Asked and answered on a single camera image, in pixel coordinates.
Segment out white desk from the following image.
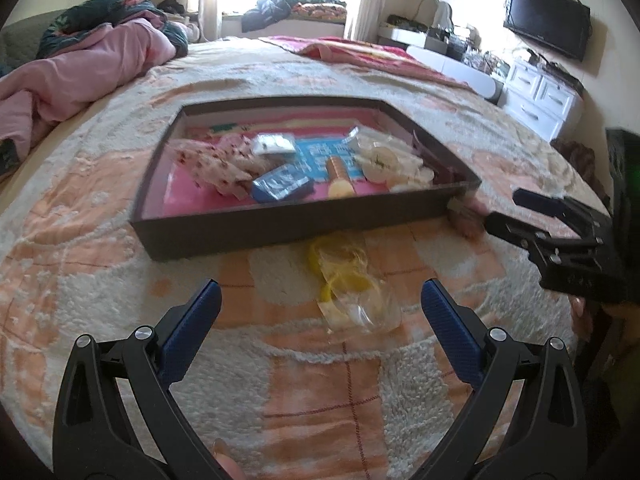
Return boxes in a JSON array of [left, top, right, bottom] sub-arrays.
[[377, 22, 451, 53]]

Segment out cream curtain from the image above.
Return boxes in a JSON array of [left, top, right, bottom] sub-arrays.
[[345, 0, 387, 41]]

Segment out person's right hand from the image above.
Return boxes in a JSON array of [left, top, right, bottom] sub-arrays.
[[572, 296, 597, 346]]

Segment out beige spiral hair tie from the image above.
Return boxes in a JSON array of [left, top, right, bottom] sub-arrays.
[[326, 156, 357, 197]]

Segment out black flat television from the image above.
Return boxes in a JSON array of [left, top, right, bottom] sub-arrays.
[[502, 0, 592, 63]]

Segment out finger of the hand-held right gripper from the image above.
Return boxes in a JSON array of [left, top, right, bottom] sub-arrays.
[[512, 187, 608, 232], [484, 211, 601, 262]]

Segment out black set-top box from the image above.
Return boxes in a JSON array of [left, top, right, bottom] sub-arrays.
[[530, 57, 583, 86]]

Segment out brown fuzzy hair tie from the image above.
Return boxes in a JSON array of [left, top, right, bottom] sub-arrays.
[[446, 197, 488, 238]]

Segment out red printed blanket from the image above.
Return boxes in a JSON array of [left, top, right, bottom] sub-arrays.
[[257, 35, 481, 93]]

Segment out cream and orange fluffy bedspread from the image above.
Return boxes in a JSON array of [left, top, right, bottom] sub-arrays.
[[0, 37, 608, 480]]

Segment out white bag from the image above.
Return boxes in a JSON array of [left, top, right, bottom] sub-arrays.
[[432, 0, 454, 31]]

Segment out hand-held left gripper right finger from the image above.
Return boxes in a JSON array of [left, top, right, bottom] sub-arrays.
[[415, 279, 588, 480]]

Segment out white rounded table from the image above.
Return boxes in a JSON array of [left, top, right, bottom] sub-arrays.
[[406, 45, 506, 106]]

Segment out cream hair claw clip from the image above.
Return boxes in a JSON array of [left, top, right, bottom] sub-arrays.
[[360, 142, 402, 183]]

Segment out dark brown cardboard box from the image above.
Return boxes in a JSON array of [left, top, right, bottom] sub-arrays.
[[129, 99, 482, 262]]

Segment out brown cloth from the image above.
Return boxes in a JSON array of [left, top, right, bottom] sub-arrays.
[[552, 140, 596, 186]]

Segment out person's left hand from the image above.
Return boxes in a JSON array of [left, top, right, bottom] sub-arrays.
[[212, 437, 246, 480]]

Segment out cream chain hair accessory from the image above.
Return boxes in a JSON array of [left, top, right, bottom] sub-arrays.
[[387, 152, 436, 193]]

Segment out white window bench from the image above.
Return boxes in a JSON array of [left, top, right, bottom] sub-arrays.
[[220, 12, 346, 41]]

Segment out colourful folded blanket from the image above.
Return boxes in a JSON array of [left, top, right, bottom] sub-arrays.
[[290, 1, 348, 23]]

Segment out clear packet with white item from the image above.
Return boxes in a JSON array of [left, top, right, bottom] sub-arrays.
[[250, 132, 297, 157]]

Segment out pink quilt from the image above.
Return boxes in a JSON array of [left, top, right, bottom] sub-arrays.
[[0, 22, 176, 161]]

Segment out dark floral quilt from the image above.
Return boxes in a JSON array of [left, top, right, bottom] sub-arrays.
[[37, 0, 191, 61]]

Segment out yellow hair ties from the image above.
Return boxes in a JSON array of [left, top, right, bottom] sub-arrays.
[[307, 234, 403, 335]]

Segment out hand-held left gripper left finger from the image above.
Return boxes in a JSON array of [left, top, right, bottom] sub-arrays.
[[51, 279, 246, 480]]

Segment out white drawer cabinet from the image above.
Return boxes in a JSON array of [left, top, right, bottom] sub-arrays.
[[502, 57, 583, 143]]

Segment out sheer white curtain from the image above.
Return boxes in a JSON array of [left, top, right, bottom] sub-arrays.
[[199, 0, 224, 41]]

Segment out blue packet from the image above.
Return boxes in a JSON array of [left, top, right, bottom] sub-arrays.
[[251, 164, 315, 204]]

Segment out green quilted headboard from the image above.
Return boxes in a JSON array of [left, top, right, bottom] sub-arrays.
[[0, 10, 66, 61]]

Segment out dark blue jacket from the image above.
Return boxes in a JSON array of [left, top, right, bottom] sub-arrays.
[[241, 0, 296, 31]]

